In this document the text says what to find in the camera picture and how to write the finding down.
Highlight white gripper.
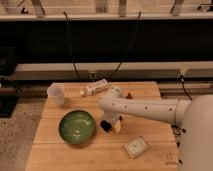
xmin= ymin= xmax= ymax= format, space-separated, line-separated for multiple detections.
xmin=104 ymin=113 xmax=122 ymax=132

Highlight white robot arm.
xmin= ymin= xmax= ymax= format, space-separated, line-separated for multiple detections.
xmin=99 ymin=87 xmax=213 ymax=171

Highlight brown sausage toy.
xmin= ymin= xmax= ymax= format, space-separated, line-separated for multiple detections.
xmin=126 ymin=93 xmax=132 ymax=99

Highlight green bowl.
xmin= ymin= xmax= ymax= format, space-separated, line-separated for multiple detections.
xmin=58 ymin=110 xmax=96 ymax=144

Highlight white tube bottle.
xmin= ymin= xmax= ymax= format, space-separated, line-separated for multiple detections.
xmin=80 ymin=79 xmax=109 ymax=97

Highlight black box at left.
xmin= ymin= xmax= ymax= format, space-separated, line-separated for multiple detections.
xmin=0 ymin=46 xmax=19 ymax=118

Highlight black floor cables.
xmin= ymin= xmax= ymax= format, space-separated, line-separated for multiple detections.
xmin=179 ymin=74 xmax=194 ymax=101

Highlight right black hanging cable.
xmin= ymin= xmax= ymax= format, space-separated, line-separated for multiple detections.
xmin=107 ymin=10 xmax=142 ymax=81

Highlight black hanging cable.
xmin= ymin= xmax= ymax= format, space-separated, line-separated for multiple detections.
xmin=62 ymin=11 xmax=82 ymax=81
xmin=107 ymin=10 xmax=142 ymax=81

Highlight left black hanging cable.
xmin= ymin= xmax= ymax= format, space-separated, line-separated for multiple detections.
xmin=62 ymin=11 xmax=82 ymax=81

